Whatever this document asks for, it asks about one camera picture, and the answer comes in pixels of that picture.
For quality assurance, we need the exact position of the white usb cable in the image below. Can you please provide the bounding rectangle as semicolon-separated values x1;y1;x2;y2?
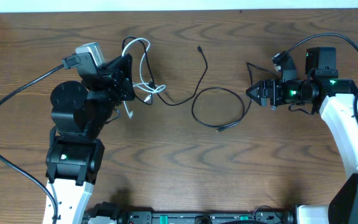
121;37;167;119

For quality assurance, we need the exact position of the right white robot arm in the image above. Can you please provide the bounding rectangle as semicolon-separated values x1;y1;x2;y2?
246;47;358;223

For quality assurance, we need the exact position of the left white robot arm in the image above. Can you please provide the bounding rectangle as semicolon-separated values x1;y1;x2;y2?
43;53;135;223

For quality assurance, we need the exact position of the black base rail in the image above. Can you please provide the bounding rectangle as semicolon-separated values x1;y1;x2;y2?
81;202;297;224

